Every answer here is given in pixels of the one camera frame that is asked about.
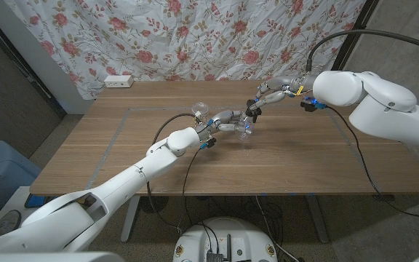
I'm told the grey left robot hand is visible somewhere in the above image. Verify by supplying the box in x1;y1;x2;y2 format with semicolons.
194;110;256;143

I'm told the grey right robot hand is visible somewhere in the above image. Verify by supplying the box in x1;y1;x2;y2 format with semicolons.
247;74;319;112

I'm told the clear plastic spray bottle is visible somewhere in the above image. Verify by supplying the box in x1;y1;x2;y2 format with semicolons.
235;118;256;141

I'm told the black trigger sprayer head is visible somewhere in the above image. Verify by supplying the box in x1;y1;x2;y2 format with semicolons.
244;107;263;124

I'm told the white robot shoulder housing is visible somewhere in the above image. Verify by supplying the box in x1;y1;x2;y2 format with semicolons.
0;252;125;262

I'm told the clear glass cup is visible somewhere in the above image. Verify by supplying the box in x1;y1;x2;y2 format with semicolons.
191;102;210;123

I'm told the black backdrop stand pole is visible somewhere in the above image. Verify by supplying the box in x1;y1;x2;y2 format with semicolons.
326;0;380;80
0;7;67;117

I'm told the floral print backdrop cloth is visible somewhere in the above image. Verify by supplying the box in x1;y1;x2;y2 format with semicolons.
4;0;367;101

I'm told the white power strip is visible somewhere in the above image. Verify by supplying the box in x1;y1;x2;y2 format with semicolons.
103;74;135;89

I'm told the black floor fan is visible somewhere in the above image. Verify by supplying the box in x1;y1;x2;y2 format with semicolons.
138;196;169;215

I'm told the white robot torso base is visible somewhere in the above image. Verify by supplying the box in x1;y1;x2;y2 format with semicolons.
172;217;279;262

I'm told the grey table leg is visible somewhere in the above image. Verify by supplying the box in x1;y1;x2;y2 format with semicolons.
306;194;330;244

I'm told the white table leg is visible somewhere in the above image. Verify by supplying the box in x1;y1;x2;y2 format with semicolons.
120;195;141;243

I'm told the blue floor pad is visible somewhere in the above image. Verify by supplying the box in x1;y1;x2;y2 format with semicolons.
25;194;65;209

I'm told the blue plastic bin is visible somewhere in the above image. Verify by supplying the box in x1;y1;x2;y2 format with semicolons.
0;140;42;208

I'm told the grey shoe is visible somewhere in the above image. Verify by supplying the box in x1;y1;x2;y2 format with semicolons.
0;210;22;236

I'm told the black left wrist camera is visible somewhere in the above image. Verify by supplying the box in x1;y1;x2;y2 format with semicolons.
199;137;217;150

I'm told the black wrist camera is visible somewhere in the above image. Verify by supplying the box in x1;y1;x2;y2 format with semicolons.
300;98;329;113
199;137;217;150

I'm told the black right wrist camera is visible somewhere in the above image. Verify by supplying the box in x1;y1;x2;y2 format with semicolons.
300;98;329;113

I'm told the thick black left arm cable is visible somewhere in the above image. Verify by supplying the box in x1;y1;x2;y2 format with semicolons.
152;113;199;146

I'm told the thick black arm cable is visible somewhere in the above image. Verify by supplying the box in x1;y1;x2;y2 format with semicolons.
152;113;199;146
306;28;419;73

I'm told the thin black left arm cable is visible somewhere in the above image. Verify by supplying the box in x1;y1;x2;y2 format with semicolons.
180;148;205;234

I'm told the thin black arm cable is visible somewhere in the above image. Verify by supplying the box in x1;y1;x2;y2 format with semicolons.
327;106;419;219
180;148;205;234

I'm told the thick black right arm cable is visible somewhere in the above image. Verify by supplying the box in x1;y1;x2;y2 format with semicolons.
306;28;419;73

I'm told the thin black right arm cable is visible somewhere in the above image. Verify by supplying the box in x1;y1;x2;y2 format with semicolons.
327;106;419;219

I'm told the white floor cable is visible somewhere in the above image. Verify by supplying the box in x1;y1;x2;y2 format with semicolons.
255;196;300;262

